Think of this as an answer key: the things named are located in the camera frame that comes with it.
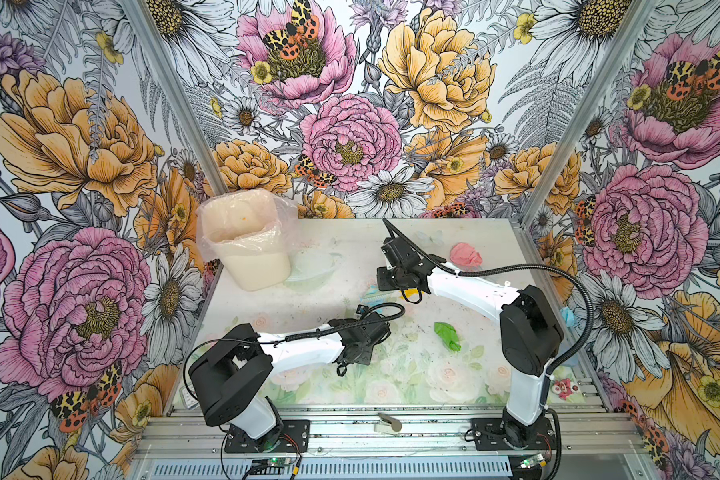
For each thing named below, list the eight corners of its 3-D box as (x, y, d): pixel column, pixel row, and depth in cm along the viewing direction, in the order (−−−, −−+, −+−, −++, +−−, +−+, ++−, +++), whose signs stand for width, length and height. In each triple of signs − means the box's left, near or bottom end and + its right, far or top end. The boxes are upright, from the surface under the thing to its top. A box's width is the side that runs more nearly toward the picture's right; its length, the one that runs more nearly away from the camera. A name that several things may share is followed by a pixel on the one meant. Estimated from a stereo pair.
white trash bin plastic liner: (216, 298, 102) (177, 245, 81) (236, 245, 117) (208, 189, 96) (299, 298, 102) (282, 245, 81) (308, 245, 117) (296, 189, 96)
